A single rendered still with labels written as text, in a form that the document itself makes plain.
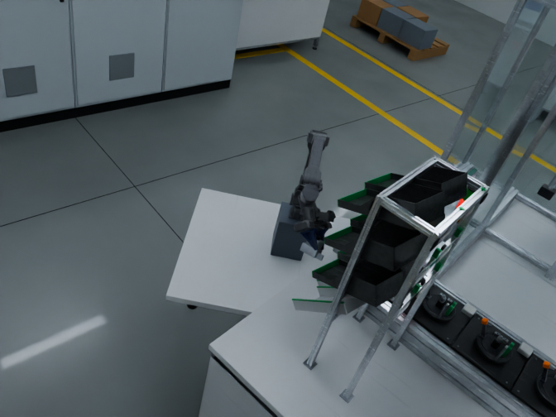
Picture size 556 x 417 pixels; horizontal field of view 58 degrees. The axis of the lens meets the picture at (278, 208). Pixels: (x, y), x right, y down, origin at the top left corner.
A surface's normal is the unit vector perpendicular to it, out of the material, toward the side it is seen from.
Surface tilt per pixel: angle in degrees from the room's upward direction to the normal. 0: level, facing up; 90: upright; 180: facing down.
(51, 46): 90
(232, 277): 0
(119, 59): 90
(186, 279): 0
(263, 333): 0
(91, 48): 90
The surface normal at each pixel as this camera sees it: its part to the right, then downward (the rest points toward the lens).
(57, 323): 0.20, -0.75
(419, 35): -0.77, 0.29
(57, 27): 0.63, 0.59
